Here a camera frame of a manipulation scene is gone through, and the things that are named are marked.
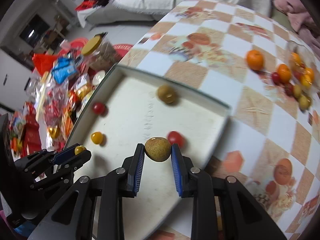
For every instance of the red cherry tomato in tray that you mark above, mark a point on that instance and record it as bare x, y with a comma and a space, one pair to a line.
176, 138
99, 108

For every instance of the plastic jar with yellow lid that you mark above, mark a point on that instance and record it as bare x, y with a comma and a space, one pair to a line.
99, 53

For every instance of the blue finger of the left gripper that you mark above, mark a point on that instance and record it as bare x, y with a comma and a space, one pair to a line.
64, 155

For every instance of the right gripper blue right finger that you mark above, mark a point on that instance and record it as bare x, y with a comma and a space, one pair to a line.
180, 168

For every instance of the blue snack packet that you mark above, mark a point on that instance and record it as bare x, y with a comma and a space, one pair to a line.
64, 68

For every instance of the brown longan fruit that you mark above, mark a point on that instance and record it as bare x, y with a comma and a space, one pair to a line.
297, 91
304, 102
158, 149

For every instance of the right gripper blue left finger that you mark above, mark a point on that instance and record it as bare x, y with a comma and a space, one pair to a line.
134, 174

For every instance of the yellow cherry tomato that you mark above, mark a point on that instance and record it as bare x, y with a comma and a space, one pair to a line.
79, 149
97, 138

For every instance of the pile of red snack bags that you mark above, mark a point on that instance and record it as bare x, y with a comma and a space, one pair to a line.
49, 117

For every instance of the large orange mandarin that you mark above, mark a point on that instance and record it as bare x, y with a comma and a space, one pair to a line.
284, 73

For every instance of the brown longan in tray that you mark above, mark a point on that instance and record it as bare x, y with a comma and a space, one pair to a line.
166, 94

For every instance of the yellow cherry tomato in tray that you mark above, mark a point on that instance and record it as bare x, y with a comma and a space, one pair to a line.
97, 138

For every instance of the pink blanket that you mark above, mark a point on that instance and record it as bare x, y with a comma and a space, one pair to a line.
300, 21

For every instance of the small orange mandarin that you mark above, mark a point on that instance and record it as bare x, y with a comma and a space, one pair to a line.
255, 60

